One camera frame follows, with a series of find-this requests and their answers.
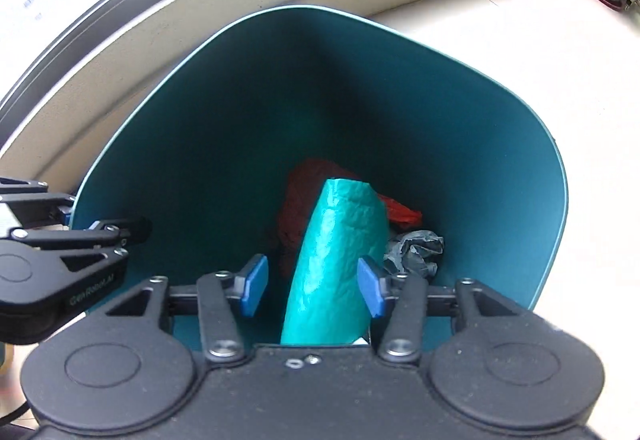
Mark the grey plastic bag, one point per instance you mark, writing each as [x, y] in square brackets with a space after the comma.
[415, 250]

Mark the teal plastic packet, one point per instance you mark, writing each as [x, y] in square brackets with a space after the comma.
[335, 260]

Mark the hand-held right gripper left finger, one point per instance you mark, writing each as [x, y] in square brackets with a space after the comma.
[255, 285]

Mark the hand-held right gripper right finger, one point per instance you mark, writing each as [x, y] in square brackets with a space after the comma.
[370, 287]

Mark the black window frame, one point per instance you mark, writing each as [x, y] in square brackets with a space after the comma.
[100, 15]

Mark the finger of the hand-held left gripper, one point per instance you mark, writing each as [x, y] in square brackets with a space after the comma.
[40, 207]
[100, 232]

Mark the dark green trash bin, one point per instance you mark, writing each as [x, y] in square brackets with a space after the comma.
[225, 120]

